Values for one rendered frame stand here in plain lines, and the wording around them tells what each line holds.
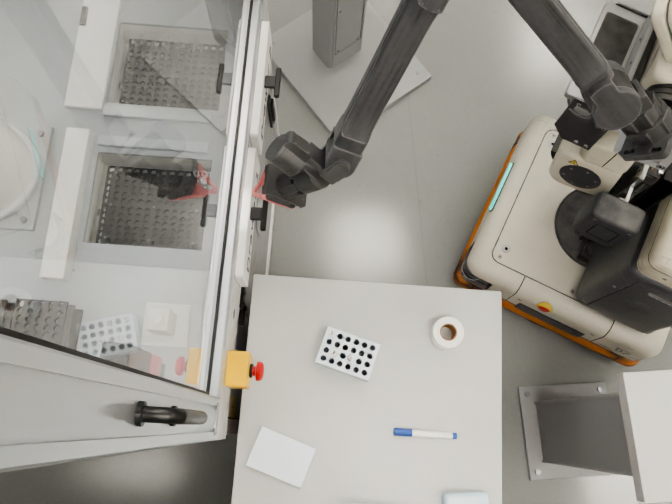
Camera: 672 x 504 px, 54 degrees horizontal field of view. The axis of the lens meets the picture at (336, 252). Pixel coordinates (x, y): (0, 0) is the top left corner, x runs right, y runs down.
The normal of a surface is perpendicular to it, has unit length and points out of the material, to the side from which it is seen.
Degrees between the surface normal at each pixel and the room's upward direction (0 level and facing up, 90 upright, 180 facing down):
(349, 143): 60
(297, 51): 5
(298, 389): 0
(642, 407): 0
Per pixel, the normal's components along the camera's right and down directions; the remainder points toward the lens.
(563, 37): 0.04, 0.69
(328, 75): 0.04, -0.25
